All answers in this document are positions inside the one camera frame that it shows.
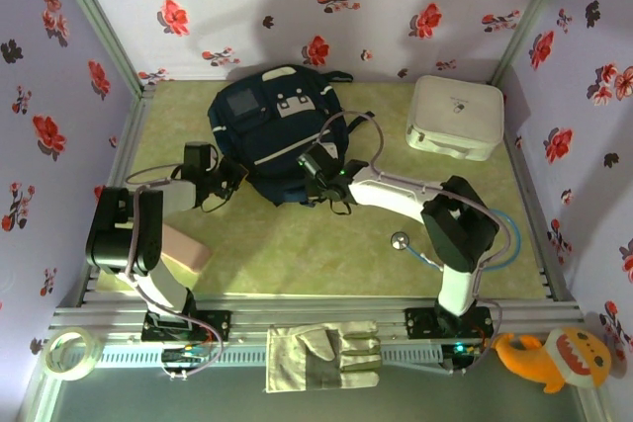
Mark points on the blue stethoscope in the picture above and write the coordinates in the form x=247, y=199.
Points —
x=398, y=240

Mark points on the pink rectangular box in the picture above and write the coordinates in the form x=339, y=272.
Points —
x=188, y=249

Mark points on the aluminium corner post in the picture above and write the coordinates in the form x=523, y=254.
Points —
x=527, y=22
x=99, y=22

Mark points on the grey and cream work glove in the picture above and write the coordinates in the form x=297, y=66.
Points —
x=316, y=358

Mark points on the green marbled table mat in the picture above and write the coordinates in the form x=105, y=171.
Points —
x=306, y=264

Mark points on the aluminium side rail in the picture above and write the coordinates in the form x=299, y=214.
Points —
x=531, y=194
x=129, y=135

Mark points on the orange shark plush toy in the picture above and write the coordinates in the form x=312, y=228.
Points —
x=544, y=360

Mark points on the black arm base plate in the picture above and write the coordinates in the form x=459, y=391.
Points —
x=217, y=325
x=420, y=323

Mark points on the long aluminium frame rail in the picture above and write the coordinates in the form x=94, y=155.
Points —
x=316, y=311

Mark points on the navy blue backpack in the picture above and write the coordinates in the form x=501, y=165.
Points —
x=277, y=145

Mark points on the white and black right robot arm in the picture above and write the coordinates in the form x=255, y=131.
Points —
x=390, y=190

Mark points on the clear tape roll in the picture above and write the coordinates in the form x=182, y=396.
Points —
x=88, y=343

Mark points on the small control board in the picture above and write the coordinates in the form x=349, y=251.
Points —
x=462, y=353
x=185, y=358

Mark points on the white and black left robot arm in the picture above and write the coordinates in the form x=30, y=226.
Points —
x=178, y=194

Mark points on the white zippered case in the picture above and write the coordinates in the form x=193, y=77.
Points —
x=457, y=115

